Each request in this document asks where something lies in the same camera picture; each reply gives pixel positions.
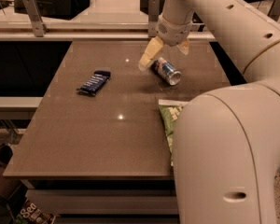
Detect left metal railing bracket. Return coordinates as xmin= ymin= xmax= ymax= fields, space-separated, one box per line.
xmin=22 ymin=0 xmax=47 ymax=37

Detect metal railing bracket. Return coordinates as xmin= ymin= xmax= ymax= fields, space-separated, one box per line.
xmin=22 ymin=0 xmax=47 ymax=37
xmin=268 ymin=0 xmax=280 ymax=21
xmin=148 ymin=0 xmax=160 ymax=37

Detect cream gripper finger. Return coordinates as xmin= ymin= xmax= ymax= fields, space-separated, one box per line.
xmin=138 ymin=36 xmax=164 ymax=71
xmin=177 ymin=39 xmax=189 ymax=55

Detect blue silver redbull can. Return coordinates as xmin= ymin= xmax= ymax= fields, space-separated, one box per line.
xmin=151 ymin=57 xmax=181 ymax=86

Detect middle metal railing bracket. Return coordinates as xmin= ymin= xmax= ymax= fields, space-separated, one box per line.
xmin=148 ymin=0 xmax=160 ymax=37

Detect magazine on lower shelf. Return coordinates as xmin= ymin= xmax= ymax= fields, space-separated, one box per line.
xmin=13 ymin=200 xmax=56 ymax=224

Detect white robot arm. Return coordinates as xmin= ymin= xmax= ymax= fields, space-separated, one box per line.
xmin=139 ymin=0 xmax=280 ymax=224

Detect dark blue snack bar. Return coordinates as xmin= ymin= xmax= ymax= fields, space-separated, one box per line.
xmin=77 ymin=70 xmax=111 ymax=96

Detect green chip bag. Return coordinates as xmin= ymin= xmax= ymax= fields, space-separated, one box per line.
xmin=159 ymin=99 xmax=188 ymax=154

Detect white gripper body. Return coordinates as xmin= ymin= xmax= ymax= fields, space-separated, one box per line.
xmin=156 ymin=15 xmax=192 ymax=47

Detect right metal railing bracket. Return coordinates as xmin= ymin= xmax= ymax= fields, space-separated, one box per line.
xmin=268 ymin=0 xmax=280 ymax=21

